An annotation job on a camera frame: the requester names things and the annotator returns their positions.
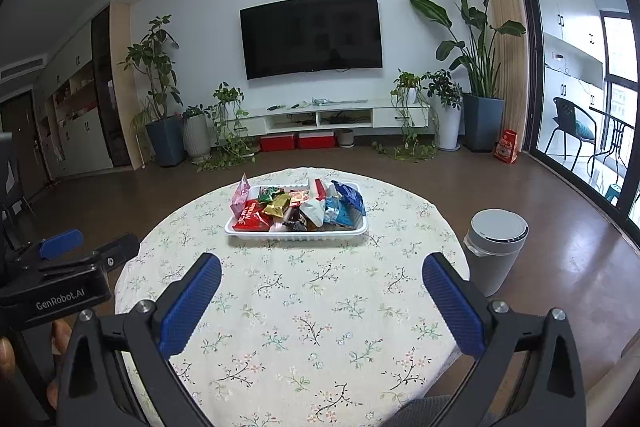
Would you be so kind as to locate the white round trash bin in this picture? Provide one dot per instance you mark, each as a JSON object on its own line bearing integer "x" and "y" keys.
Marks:
{"x": 495, "y": 247}

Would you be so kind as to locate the red paper bag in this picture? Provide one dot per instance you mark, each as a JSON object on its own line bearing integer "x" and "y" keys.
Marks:
{"x": 506, "y": 147}

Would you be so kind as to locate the bushy plant tall white pot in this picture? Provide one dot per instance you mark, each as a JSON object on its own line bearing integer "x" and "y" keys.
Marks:
{"x": 447, "y": 127}

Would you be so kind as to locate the black balcony chair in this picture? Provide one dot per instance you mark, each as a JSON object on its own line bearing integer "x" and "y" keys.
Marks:
{"x": 570, "y": 117}

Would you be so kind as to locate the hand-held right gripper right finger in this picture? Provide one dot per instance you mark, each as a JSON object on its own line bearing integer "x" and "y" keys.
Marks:
{"x": 455, "y": 307}

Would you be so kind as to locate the white balcony cabinet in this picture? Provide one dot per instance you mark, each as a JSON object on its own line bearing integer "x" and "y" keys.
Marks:
{"x": 565, "y": 7}

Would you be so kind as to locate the small white empty pot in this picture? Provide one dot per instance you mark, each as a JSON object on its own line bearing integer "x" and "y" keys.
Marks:
{"x": 345, "y": 139}

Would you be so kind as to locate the beige curtain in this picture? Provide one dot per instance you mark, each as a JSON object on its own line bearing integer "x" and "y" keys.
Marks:
{"x": 502, "y": 7}

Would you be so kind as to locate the pink snack packet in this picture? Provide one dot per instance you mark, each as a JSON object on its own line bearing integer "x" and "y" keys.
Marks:
{"x": 241, "y": 197}

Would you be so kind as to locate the green stool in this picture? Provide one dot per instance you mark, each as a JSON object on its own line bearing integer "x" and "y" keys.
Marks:
{"x": 612, "y": 192}

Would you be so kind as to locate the wall storage cabinet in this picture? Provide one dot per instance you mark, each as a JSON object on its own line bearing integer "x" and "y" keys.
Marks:
{"x": 85, "y": 127}

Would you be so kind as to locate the wall television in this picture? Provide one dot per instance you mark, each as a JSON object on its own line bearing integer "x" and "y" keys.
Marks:
{"x": 310, "y": 37}

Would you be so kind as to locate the small red snack packet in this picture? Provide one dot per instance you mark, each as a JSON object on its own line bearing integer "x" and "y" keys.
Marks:
{"x": 300, "y": 198}

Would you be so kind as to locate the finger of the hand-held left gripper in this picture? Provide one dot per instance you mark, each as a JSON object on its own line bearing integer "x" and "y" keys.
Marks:
{"x": 60, "y": 243}
{"x": 117, "y": 251}

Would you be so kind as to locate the plant in white ribbed pot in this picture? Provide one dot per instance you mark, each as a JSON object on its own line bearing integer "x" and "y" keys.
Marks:
{"x": 196, "y": 139}

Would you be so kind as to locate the white translucent snack packet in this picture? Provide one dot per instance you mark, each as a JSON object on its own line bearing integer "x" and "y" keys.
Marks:
{"x": 317, "y": 188}

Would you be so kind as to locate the pale snack wrapper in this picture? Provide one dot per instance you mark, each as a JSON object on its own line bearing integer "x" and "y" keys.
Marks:
{"x": 311, "y": 209}

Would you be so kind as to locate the red storage box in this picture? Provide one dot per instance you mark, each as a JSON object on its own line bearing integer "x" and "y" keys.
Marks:
{"x": 277, "y": 143}
{"x": 316, "y": 140}

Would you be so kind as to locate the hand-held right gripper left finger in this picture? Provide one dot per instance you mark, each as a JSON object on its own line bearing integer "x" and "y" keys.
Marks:
{"x": 190, "y": 307}

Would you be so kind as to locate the white plastic tray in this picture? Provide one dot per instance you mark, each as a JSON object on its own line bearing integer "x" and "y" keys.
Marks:
{"x": 300, "y": 235}

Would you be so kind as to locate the hanging vine plant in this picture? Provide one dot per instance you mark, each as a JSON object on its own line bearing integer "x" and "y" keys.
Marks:
{"x": 406, "y": 82}

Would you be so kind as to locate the person's left hand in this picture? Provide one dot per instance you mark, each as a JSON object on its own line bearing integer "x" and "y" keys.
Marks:
{"x": 61, "y": 337}

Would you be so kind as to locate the white television cabinet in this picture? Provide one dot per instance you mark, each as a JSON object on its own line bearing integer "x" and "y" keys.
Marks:
{"x": 290, "y": 113}

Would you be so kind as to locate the ceiling air vent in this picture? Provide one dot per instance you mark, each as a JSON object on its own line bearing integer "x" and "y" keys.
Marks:
{"x": 22, "y": 69}

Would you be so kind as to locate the dark entrance door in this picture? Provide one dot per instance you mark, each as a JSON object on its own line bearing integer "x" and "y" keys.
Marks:
{"x": 22, "y": 137}

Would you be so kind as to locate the green red snack packet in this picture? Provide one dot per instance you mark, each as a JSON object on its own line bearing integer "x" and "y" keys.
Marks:
{"x": 270, "y": 195}

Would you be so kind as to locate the potted tree blue-grey pot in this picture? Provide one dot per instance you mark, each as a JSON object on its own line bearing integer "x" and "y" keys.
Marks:
{"x": 167, "y": 142}

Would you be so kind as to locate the large-leaf plant blue-grey pot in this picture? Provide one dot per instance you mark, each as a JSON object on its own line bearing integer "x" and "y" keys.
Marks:
{"x": 482, "y": 122}

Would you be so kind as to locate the red snack bag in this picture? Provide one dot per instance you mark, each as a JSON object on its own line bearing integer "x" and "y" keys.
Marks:
{"x": 252, "y": 217}

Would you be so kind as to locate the blue snack bag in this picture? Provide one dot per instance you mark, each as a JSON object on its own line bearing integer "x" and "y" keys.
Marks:
{"x": 340, "y": 214}

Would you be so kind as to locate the gold snack packet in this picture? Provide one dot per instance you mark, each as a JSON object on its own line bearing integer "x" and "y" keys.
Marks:
{"x": 277, "y": 206}

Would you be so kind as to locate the black snack packet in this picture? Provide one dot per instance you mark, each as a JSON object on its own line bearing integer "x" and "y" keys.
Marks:
{"x": 295, "y": 222}

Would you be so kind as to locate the small blue cookie packet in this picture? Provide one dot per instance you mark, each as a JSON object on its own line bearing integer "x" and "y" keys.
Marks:
{"x": 350, "y": 197}

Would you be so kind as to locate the trailing pothos plant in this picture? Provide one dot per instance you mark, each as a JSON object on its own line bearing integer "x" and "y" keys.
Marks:
{"x": 227, "y": 99}

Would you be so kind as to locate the floral tablecloth round table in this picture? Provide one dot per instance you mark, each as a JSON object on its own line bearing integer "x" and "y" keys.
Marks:
{"x": 300, "y": 307}

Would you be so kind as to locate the black sliding door frame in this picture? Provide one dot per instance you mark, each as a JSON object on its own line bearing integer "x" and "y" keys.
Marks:
{"x": 524, "y": 57}

